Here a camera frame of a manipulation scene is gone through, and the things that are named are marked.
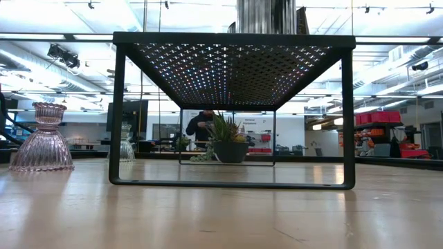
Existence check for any person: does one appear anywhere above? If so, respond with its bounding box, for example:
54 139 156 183
185 109 217 150

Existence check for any black aluminium table frame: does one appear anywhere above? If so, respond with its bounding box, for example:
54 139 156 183
0 147 443 172

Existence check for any small background plant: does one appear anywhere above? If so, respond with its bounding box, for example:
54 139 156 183
176 136 192 152

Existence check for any succulent plant in black pot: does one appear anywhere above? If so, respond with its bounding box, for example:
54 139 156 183
189 111 251 165

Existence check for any black shelving rack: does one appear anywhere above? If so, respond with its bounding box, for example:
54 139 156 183
337 120 405 157

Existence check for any green tinted glass candle holder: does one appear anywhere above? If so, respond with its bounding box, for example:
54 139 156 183
119 123 137 163

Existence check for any black monitor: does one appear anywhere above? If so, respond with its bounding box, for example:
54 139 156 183
105 100 150 143

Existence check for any large red storage bin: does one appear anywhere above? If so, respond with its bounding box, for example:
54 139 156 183
370 110 402 125

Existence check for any low red storage bin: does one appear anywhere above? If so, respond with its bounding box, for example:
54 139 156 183
400 148 432 160

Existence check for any pink ribbed glass candle holder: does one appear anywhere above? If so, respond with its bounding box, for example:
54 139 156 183
8 101 75 173

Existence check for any silver metal candle holder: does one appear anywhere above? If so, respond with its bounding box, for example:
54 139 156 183
236 0 298 35

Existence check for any small red storage bin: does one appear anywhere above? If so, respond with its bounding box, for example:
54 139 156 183
355 112 372 126

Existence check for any black perforated metal shelf riser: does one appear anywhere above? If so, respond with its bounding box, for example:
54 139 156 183
108 31 357 191

